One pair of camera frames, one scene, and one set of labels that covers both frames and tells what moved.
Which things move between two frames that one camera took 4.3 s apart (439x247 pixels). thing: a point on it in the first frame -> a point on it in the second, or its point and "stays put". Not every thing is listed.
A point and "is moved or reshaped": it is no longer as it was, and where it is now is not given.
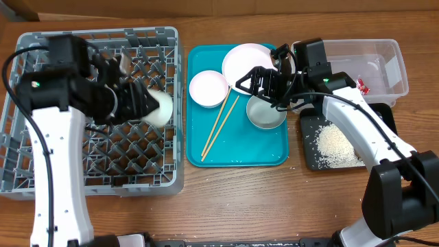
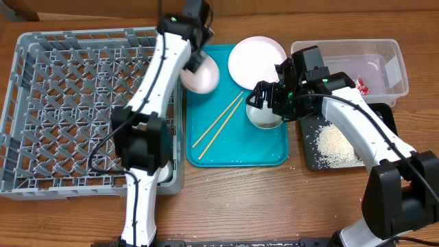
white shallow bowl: x=208 y=88 -> x=205 y=78
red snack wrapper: x=363 y=89 stays put
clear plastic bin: x=380 y=64 stays put
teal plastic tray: x=223 y=136 stays put
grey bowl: x=261 y=114 stays put
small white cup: x=161 y=116 is moved or reshaped
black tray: x=313 y=121 stays put
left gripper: x=134 y=106 -> x=195 y=64
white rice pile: x=333 y=149 stays put
